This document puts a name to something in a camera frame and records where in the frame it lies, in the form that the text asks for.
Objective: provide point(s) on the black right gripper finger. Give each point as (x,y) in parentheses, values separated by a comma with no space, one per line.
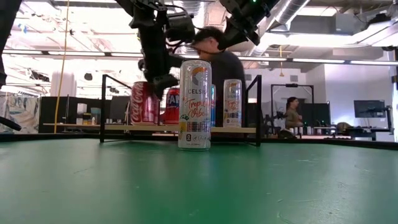
(239,31)

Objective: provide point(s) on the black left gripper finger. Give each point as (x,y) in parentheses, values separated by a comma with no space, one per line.
(163,84)

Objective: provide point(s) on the red Fanta can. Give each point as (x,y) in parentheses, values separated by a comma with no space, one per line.
(172,109)

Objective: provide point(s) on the red Star Wars Coca-Cola can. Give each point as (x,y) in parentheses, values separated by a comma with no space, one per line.
(143,105)

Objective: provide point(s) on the white Celsius can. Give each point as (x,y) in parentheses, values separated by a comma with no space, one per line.
(232,105)
(195,124)

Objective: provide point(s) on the blue Red Bull can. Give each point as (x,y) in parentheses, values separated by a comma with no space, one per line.
(213,105)

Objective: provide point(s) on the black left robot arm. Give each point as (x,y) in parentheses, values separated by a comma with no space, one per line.
(6,37)

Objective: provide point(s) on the person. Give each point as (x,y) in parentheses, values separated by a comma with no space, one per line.
(292,116)
(227,68)

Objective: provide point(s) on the grey ceiling air unit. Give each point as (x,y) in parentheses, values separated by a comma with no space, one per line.
(323,23)

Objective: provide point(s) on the teal container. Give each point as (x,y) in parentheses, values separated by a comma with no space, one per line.
(95,113)

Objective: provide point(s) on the long ceiling light strip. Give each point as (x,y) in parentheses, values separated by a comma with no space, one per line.
(317,61)

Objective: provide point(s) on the white box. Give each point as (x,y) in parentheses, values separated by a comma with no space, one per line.
(81,109)

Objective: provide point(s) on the long wooden desk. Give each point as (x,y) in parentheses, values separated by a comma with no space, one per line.
(62,125)

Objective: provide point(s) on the black computer monitor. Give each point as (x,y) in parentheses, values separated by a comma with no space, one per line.
(320,113)
(370,109)

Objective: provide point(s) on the black partition panel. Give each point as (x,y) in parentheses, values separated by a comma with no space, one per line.
(49,109)

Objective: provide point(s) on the green table mat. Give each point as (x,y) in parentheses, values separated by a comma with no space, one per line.
(77,186)

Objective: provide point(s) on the patterned fabric curtain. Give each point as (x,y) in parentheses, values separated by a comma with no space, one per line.
(18,112)

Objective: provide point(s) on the black office desk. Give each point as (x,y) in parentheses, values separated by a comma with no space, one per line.
(357,132)

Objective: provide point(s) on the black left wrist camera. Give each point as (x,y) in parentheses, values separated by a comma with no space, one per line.
(182,28)

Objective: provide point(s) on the silver ventilation duct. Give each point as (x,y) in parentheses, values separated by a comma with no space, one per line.
(295,11)

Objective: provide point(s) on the black rectangular stand frame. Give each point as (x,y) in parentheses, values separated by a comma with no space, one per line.
(292,85)

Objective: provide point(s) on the black aluminium table frame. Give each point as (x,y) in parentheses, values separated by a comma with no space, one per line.
(46,136)

